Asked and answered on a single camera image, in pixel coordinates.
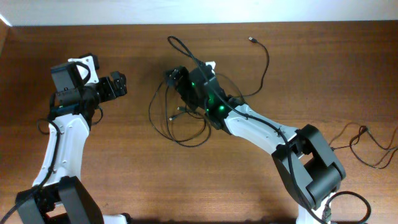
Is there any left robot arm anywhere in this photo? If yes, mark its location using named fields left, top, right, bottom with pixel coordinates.
left=16, top=61, right=130, bottom=223

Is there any thin dark separated cable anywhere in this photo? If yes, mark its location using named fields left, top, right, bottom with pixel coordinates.
left=328, top=121, right=398, bottom=170

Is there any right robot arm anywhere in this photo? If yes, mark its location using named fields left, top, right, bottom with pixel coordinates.
left=164, top=65, right=346, bottom=223

